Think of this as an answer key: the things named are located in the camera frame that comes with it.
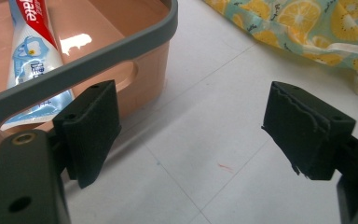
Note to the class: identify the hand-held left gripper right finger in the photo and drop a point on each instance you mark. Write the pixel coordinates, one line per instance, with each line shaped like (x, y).
(304, 137)

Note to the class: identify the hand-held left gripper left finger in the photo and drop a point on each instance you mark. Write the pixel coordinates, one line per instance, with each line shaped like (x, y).
(88, 133)

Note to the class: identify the pink basket with grey rim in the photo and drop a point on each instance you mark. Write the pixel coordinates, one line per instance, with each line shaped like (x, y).
(143, 77)

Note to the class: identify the orange slice print cloth bag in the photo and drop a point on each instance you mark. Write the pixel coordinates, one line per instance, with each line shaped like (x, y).
(304, 25)

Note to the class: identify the white and red toothpaste tube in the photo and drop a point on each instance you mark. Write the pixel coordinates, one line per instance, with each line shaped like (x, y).
(32, 53)

